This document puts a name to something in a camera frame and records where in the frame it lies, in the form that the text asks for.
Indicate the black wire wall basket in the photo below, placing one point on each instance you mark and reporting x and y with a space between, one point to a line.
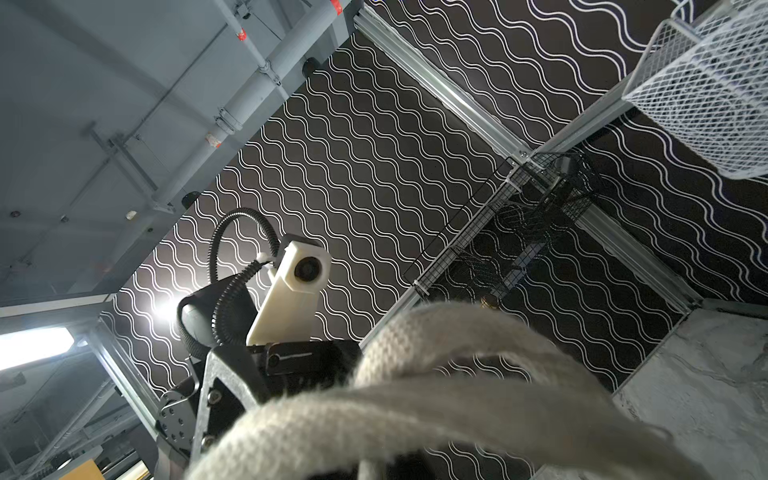
490 242

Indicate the cream canvas grocery bag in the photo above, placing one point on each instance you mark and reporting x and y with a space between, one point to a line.
439 373

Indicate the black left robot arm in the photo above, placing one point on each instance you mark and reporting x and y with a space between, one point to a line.
222 312

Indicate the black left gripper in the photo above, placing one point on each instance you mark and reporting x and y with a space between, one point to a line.
234 379

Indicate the white wire wall basket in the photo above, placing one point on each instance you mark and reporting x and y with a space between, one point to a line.
706 84

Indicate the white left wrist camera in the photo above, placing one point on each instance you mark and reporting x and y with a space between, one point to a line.
288 311

